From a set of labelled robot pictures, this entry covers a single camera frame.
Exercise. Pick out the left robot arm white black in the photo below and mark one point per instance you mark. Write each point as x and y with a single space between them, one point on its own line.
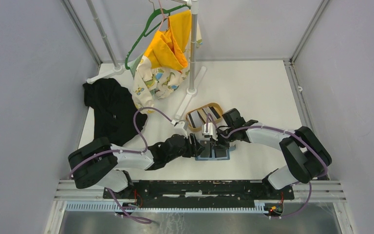
105 164

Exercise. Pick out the yellow dinosaur print jacket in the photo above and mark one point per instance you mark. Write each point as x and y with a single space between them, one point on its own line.
165 64

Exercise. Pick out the green clothes hanger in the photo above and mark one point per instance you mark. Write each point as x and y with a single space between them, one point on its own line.
147 31

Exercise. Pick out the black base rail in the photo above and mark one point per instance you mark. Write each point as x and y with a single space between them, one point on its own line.
202 193

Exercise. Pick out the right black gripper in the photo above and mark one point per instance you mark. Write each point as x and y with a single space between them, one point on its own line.
219 145

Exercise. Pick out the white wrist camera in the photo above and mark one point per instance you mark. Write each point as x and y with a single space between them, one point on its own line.
209 131
180 127

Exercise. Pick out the blue card holder wallet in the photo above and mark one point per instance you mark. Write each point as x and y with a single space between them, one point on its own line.
215 153

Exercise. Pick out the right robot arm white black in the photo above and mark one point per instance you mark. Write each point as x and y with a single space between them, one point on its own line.
305 156

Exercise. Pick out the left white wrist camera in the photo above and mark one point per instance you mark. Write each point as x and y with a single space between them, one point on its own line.
180 127

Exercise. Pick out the black garment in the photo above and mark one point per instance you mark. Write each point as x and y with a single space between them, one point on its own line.
113 111

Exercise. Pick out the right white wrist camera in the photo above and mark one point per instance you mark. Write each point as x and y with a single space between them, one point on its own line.
209 131

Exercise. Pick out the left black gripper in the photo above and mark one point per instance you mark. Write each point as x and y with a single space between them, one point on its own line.
195 149

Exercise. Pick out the oval wooden card tray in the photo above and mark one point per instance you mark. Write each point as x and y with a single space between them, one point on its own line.
213 109

